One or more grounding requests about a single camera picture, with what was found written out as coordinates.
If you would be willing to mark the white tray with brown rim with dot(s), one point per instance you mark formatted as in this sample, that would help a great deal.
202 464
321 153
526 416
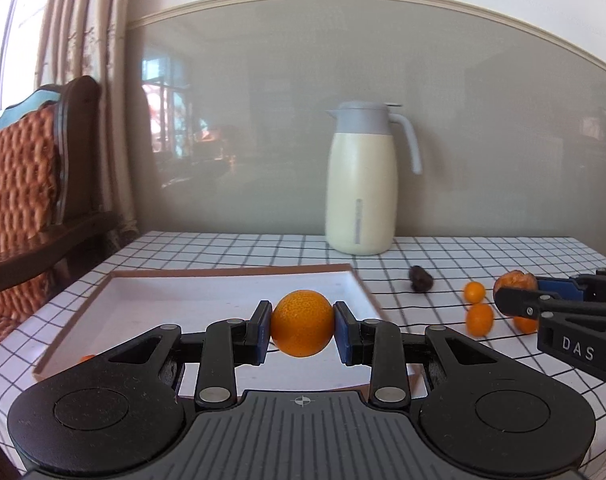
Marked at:
183 300

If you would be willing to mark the white checked tablecloth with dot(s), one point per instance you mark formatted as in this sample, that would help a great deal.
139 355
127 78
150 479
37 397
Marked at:
233 250

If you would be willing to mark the window with red frame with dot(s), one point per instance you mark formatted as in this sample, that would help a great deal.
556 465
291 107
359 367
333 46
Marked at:
8 35

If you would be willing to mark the small orange kumquat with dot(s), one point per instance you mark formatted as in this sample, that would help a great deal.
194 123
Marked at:
479 319
474 292
525 324

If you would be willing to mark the wooden sofa with orange cushions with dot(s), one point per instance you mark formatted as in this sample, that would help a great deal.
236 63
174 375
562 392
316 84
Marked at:
18 185

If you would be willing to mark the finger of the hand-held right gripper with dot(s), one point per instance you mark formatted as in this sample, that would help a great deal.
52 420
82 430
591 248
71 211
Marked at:
520 301
558 287

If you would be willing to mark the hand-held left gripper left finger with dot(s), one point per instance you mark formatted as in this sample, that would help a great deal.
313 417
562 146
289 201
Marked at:
263 332

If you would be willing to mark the dark dried date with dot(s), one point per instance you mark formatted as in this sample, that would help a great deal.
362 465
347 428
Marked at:
420 279

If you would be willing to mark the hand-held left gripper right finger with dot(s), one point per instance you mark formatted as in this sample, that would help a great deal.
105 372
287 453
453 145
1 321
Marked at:
344 332

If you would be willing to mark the round orange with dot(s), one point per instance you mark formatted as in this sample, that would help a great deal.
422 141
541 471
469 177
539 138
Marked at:
87 358
303 323

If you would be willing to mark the beige embroidered curtain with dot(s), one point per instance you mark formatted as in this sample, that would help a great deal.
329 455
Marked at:
98 60

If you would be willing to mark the brownish orange fruit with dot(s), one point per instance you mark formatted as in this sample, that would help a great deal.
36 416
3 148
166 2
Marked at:
515 280

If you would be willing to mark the cream thermos jug grey lid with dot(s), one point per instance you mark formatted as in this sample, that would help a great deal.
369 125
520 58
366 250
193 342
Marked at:
360 190

